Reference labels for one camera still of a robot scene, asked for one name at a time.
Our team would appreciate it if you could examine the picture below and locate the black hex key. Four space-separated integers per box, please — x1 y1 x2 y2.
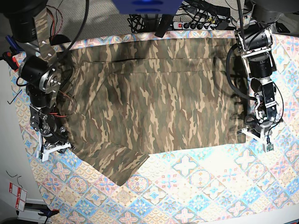
7 90 22 105

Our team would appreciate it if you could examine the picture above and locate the red black clamp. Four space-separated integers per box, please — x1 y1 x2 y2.
0 51 19 72

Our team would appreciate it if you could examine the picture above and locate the white power strip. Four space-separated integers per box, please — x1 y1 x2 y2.
172 21 218 30

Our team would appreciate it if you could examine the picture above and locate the blue clamp upper left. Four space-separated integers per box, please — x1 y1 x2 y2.
5 35 22 54

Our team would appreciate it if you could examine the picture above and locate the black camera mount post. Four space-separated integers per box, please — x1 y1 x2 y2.
155 14 174 38

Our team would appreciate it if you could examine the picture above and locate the blue clamp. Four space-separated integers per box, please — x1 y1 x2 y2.
5 35 22 54
38 209 59 218

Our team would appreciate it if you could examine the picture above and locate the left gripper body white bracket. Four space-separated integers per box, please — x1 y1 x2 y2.
237 121 274 153

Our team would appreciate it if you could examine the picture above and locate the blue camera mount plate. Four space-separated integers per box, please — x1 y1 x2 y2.
112 0 182 14

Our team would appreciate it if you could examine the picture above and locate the red white label tag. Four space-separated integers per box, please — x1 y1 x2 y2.
9 182 27 212

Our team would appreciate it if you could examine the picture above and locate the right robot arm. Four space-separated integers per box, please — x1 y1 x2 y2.
0 0 71 162

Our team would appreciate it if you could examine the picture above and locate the camouflage T-shirt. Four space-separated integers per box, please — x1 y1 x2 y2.
57 38 246 185

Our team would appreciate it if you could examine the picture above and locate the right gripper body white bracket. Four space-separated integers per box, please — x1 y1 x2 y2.
36 137 71 162

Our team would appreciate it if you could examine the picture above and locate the blue clamp lower left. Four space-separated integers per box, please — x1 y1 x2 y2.
38 209 59 218

